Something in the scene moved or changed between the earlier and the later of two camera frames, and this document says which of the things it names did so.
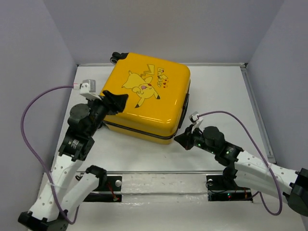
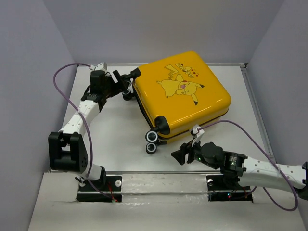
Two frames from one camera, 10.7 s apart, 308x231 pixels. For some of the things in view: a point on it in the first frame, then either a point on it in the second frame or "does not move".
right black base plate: [218, 190] does not move
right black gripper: [185, 139] → [180, 155]
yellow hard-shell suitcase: [158, 93] → [180, 94]
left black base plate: [112, 183] does not move
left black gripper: [114, 103] → [118, 87]
